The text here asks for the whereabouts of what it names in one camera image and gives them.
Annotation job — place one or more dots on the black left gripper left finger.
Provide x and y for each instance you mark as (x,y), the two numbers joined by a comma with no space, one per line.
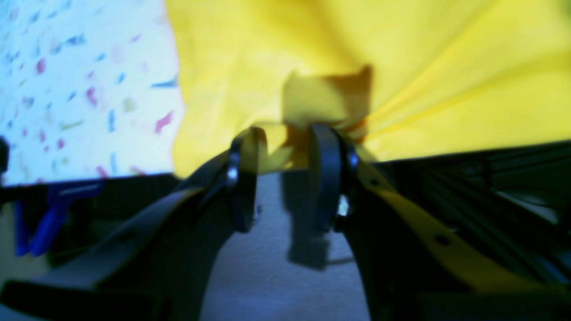
(156,265)

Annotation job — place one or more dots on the yellow T-shirt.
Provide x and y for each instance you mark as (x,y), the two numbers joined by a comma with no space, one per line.
(403,78)

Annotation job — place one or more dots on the terrazzo pattern table cloth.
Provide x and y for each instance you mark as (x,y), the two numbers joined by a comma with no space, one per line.
(89,89)

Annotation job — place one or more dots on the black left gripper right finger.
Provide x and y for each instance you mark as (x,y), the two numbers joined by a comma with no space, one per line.
(478,257)

